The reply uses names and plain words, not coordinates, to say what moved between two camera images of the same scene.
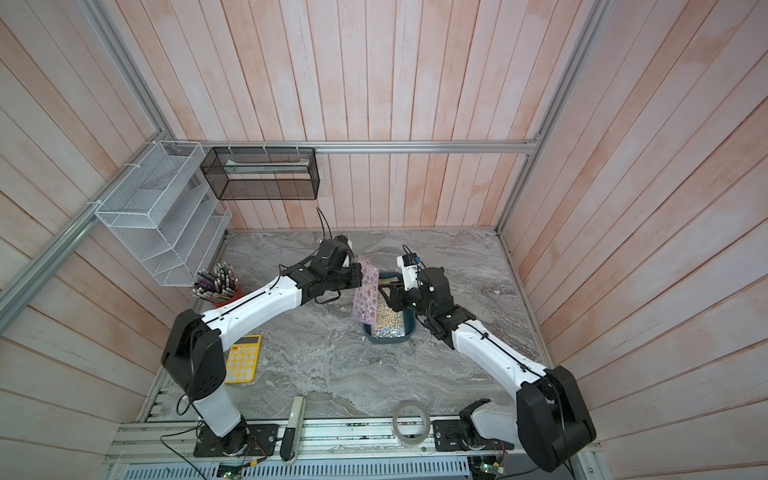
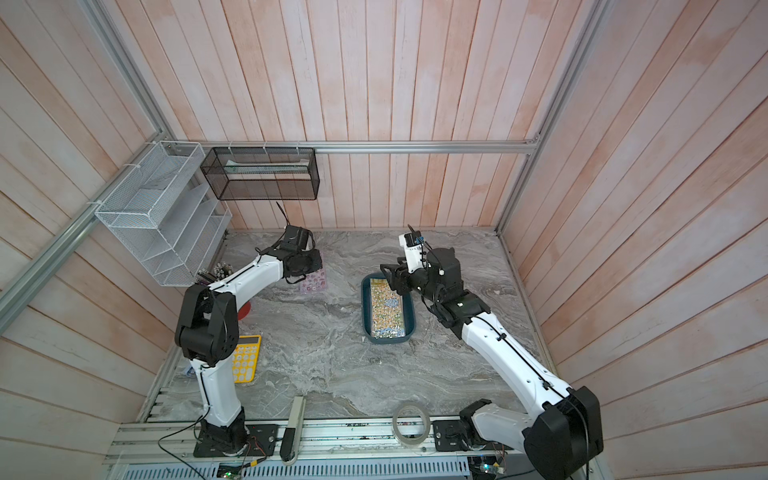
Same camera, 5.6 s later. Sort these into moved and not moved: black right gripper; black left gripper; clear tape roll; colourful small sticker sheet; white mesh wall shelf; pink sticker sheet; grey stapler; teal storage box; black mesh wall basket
Moved: black left gripper; black right gripper; pink sticker sheet
Not moved: black mesh wall basket; teal storage box; white mesh wall shelf; colourful small sticker sheet; grey stapler; clear tape roll
